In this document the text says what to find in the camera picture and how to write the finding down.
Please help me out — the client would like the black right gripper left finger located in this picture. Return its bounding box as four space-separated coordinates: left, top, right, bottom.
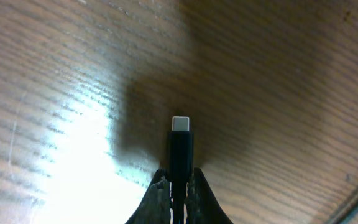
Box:
126 169 170 224

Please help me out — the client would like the black USB-C charging cable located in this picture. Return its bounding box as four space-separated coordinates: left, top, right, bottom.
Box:
166 116 195 224

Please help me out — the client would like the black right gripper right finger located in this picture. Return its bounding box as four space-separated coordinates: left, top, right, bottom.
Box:
185 167 232 224

